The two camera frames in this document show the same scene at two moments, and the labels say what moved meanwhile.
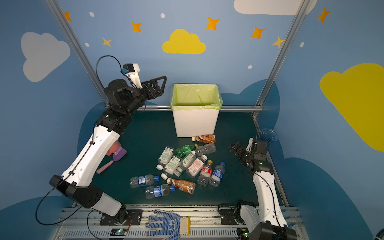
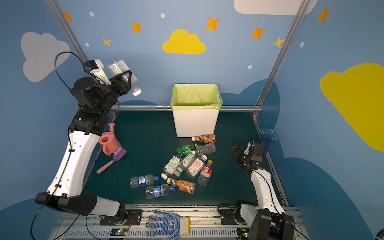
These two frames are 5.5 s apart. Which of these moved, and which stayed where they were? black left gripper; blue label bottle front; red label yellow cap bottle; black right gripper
Moved: black left gripper
Stayed: black right gripper; red label yellow cap bottle; blue label bottle front
